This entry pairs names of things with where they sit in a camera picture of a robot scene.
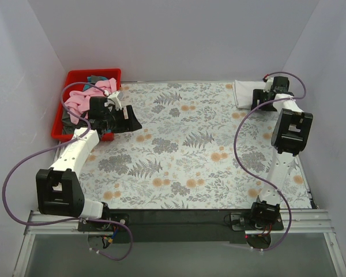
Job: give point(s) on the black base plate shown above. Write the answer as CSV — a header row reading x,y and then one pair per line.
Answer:
x,y
186,225

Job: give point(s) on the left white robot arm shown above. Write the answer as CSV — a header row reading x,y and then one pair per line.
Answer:
x,y
58,188

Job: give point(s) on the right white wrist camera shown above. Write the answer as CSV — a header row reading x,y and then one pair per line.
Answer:
x,y
268,80

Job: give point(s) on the grey t shirt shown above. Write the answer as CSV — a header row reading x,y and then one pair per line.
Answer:
x,y
70,122

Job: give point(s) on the floral table mat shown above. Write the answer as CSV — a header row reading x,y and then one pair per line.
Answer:
x,y
195,150

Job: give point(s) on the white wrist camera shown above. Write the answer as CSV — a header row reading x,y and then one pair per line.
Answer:
x,y
114,100
268,80

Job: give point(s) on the pink t shirt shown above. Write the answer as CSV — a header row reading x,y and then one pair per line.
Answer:
x,y
78,101

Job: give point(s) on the teal t shirt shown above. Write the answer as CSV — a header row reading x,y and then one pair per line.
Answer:
x,y
89,85

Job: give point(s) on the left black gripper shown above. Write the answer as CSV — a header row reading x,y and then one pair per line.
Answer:
x,y
122,120

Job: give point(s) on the red plastic bin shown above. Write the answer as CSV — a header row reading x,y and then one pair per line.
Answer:
x,y
80,76

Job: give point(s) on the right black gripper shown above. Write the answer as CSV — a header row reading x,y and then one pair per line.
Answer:
x,y
259,98

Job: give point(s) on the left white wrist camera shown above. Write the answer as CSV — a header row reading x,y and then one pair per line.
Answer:
x,y
114,100

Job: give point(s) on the white t shirt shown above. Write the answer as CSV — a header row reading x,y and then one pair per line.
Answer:
x,y
243,92

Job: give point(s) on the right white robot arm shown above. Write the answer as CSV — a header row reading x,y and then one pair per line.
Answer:
x,y
289,138

